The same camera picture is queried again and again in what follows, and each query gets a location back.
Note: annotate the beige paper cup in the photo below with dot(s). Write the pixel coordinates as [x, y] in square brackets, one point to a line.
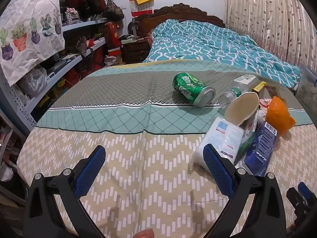
[241, 109]

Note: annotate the white tissue packet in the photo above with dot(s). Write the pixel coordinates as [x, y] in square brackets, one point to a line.
[220, 138]

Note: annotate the green drink can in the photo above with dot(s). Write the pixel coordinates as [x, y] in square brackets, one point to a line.
[190, 86]

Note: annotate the white snack packet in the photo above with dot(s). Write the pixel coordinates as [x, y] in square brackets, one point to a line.
[249, 133]

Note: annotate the white cactus print cloth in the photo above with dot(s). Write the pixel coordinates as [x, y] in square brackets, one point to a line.
[29, 29]

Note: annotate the red wall calendar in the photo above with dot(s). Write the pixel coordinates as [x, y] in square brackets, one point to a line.
[141, 8]

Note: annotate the person's left hand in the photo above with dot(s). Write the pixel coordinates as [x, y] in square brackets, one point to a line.
[145, 234]

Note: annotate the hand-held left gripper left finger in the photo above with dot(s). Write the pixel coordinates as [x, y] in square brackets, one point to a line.
[90, 171]

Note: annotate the houndstooth bag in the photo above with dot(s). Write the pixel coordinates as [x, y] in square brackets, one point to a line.
[70, 17]

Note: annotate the grey metal shelf rack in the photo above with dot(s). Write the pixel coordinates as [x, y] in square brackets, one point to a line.
[74, 26]

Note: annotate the striped leaf print curtain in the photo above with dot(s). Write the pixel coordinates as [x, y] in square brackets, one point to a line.
[267, 17]

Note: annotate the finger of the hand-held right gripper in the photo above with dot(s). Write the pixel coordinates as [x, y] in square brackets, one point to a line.
[305, 191]
[296, 199]

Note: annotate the orange plastic bag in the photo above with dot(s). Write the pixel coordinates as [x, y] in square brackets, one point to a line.
[278, 116]

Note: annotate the blue tissue packet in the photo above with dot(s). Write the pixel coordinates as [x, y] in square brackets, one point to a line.
[260, 151]

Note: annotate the red gift bag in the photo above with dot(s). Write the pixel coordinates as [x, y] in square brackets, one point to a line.
[112, 39]

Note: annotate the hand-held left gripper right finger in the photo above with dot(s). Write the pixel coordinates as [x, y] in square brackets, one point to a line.
[218, 171]

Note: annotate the teal patterned quilt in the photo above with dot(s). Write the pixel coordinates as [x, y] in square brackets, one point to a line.
[210, 42]

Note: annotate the carved wooden headboard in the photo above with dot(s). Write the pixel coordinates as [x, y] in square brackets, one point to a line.
[183, 11]

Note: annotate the clear plastic bottle green label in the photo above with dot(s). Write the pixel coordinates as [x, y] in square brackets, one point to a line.
[234, 91]

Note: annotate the patterned bedsheet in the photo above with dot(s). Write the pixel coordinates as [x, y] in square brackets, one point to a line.
[123, 133]

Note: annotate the dark wooden nightstand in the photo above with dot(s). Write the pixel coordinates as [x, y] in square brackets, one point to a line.
[135, 50]

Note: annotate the red white wrapper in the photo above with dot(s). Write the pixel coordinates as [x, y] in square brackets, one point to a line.
[263, 104]

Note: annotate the grey plastic bag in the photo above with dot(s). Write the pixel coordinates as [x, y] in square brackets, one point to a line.
[32, 81]

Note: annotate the brown handbag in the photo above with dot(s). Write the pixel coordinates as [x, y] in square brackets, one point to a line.
[112, 11]

